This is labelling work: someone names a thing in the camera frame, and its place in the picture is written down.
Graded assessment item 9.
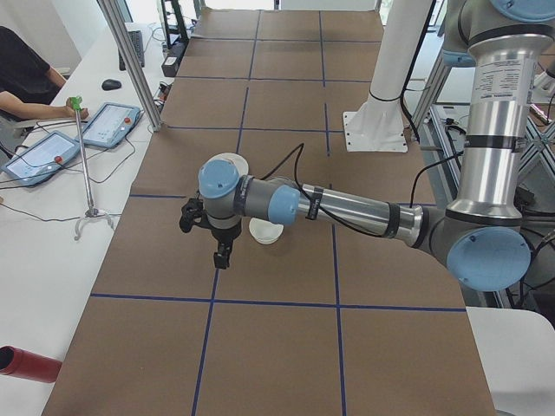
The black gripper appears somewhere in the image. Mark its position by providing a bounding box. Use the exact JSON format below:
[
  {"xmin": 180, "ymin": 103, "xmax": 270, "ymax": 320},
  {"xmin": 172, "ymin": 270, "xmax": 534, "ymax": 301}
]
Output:
[{"xmin": 211, "ymin": 224, "xmax": 241, "ymax": 270}]

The white small bowl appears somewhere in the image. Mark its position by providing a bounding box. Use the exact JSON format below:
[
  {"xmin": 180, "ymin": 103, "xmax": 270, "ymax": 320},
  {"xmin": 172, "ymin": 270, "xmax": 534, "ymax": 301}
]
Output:
[{"xmin": 249, "ymin": 218, "xmax": 284, "ymax": 244}]

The white round plate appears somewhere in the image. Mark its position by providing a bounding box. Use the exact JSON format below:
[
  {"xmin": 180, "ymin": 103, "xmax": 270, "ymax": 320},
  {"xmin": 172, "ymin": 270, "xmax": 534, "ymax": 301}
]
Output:
[{"xmin": 215, "ymin": 153, "xmax": 249, "ymax": 176}]

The person hand holding stick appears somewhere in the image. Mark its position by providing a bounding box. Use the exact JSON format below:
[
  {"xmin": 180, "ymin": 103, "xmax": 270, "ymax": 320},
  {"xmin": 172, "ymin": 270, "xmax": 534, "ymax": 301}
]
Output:
[{"xmin": 65, "ymin": 96, "xmax": 89, "ymax": 120}]

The far blue teach pendant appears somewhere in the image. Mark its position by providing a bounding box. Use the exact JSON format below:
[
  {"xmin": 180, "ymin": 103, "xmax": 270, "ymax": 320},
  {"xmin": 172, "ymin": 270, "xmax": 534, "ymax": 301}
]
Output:
[{"xmin": 82, "ymin": 102, "xmax": 140, "ymax": 149}]

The blue teach pendant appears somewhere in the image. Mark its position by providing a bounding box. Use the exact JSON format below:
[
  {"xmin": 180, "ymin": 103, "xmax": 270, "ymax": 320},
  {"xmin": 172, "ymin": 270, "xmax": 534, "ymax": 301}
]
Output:
[
  {"xmin": 1, "ymin": 131, "xmax": 80, "ymax": 189},
  {"xmin": 82, "ymin": 102, "xmax": 140, "ymax": 149}
]

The near blue teach pendant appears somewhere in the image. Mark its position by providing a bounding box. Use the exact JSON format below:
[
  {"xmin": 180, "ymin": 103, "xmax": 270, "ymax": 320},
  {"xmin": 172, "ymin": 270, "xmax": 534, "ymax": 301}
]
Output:
[{"xmin": 1, "ymin": 131, "xmax": 80, "ymax": 189}]

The black computer mouse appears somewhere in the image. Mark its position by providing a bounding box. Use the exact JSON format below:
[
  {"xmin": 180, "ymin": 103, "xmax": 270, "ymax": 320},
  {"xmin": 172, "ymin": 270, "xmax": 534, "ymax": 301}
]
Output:
[{"xmin": 101, "ymin": 79, "xmax": 122, "ymax": 91}]

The red cylinder bottle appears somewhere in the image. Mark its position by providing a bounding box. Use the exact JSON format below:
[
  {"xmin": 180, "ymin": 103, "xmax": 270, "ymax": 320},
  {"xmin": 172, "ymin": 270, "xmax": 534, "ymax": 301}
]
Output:
[{"xmin": 1, "ymin": 346, "xmax": 62, "ymax": 383}]

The black keyboard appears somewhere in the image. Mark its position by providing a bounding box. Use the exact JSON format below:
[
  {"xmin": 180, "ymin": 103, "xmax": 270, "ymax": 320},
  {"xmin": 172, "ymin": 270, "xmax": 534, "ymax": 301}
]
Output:
[{"xmin": 118, "ymin": 30, "xmax": 145, "ymax": 71}]

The person in black shirt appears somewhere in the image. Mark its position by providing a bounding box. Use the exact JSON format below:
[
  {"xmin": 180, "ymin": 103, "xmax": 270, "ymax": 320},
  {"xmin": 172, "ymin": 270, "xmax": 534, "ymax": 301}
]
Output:
[{"xmin": 1, "ymin": 26, "xmax": 75, "ymax": 120}]

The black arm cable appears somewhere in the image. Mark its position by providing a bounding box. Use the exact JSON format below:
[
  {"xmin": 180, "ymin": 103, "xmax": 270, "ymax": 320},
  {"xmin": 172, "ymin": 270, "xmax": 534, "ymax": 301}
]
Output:
[{"xmin": 259, "ymin": 144, "xmax": 465, "ymax": 237}]

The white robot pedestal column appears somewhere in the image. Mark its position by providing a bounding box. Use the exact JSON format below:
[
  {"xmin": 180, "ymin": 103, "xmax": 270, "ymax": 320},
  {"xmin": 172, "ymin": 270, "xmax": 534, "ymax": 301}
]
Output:
[{"xmin": 343, "ymin": 0, "xmax": 434, "ymax": 153}]

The green handled reacher stick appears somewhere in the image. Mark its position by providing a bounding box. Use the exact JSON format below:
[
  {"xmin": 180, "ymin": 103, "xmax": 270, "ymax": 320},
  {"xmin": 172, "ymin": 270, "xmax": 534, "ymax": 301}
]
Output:
[{"xmin": 74, "ymin": 114, "xmax": 115, "ymax": 241}]

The aluminium frame post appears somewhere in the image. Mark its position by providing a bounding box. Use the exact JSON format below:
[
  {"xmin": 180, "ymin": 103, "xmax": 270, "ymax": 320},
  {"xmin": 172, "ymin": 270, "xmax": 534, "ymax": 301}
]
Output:
[{"xmin": 98, "ymin": 0, "xmax": 162, "ymax": 132}]

